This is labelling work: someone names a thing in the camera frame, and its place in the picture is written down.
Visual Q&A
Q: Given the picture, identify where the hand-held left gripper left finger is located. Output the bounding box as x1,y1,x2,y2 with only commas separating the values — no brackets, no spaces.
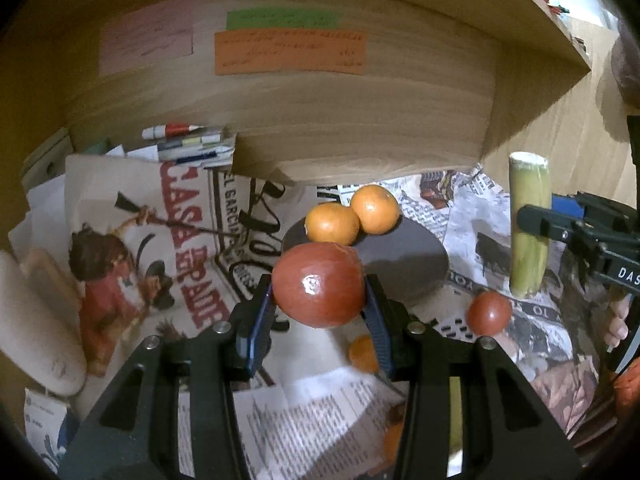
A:
59,275,281,480

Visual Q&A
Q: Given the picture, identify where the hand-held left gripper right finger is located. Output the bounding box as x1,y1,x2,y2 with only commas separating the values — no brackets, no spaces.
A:
361,274,584,480

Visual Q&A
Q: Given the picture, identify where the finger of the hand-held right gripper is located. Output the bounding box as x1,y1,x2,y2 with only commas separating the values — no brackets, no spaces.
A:
517,203,603,262
550,193,603,226

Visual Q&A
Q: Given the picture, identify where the green sugar cane piece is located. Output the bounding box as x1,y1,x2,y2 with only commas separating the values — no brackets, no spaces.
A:
508,152,552,299

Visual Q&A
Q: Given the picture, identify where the dark round plate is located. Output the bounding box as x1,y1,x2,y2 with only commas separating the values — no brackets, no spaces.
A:
281,215,449,307

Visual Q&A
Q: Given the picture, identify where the large red tomato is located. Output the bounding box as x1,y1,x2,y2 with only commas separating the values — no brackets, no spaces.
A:
271,242,367,330

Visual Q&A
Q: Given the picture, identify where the person's right hand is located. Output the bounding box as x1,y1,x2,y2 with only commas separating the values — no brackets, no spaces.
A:
603,296,631,353

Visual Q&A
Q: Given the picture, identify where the orange mandarin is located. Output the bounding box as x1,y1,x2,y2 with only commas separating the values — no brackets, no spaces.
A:
304,203,361,246
349,184,401,235
348,335,382,374

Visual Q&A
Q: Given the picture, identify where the black and white newspaper sheet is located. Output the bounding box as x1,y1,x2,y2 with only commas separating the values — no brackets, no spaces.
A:
320,162,576,361

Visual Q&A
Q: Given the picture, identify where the small red tomato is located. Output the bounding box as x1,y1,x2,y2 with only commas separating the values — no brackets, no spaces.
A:
466,290,513,336

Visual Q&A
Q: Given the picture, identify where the text newspaper sheet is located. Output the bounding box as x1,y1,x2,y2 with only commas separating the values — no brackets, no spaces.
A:
177,366,407,480

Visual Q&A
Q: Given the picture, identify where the illustrated newspaper sheet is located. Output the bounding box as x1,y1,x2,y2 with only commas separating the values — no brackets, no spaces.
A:
64,154,286,377

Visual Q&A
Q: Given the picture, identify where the red orange object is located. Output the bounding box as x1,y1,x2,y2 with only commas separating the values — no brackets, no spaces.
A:
614,360,640,418

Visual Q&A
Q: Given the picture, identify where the white red marker pen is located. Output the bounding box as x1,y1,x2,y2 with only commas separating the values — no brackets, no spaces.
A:
142,122,205,140

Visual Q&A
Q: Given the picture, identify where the cream cushion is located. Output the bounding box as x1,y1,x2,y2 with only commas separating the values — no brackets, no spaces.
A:
0,250,89,397

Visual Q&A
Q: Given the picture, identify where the white blue packet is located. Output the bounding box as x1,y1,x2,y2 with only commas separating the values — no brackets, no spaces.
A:
24,387,68,473

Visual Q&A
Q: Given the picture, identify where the wooden shelf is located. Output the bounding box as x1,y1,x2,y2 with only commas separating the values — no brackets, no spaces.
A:
30,0,593,186

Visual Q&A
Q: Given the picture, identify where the orange paper note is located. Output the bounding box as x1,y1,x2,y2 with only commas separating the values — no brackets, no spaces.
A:
214,29,370,77

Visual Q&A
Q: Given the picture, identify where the pink paper note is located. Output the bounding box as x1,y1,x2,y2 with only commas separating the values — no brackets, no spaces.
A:
99,1,195,77

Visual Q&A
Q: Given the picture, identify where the green paper note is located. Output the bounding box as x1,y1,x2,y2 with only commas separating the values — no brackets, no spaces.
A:
225,8,335,32

